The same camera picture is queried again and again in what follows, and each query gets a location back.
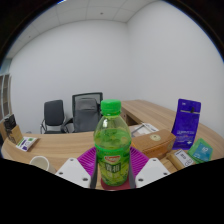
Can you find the black mesh office chair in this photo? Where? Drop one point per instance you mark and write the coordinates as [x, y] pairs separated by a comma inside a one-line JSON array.
[[86, 113]]

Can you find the dark brown carton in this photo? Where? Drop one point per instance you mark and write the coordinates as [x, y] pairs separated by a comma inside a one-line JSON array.
[[12, 131]]

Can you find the small brown white-labelled box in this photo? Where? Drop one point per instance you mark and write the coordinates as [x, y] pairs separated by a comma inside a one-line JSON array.
[[181, 160]]

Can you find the purple pouch bag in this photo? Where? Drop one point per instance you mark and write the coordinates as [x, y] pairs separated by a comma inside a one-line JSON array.
[[186, 125]]

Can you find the green drink bottle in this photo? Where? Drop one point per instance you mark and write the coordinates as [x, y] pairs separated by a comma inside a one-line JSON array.
[[112, 146]]

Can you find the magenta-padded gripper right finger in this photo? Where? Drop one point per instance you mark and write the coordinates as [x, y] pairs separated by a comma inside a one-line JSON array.
[[152, 170]]

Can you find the teal packet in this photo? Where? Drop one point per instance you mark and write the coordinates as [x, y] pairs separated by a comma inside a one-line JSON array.
[[200, 151]]

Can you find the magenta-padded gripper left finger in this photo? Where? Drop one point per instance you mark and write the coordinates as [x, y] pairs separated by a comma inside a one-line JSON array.
[[73, 170]]

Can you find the brown cardboard box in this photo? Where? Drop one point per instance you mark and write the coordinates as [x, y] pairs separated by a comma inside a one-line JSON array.
[[153, 143]]

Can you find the white and pink mug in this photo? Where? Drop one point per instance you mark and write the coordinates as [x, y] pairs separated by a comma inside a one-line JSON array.
[[41, 164]]

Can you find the wooden side desk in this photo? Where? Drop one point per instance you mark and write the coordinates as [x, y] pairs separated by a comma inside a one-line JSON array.
[[150, 111]]

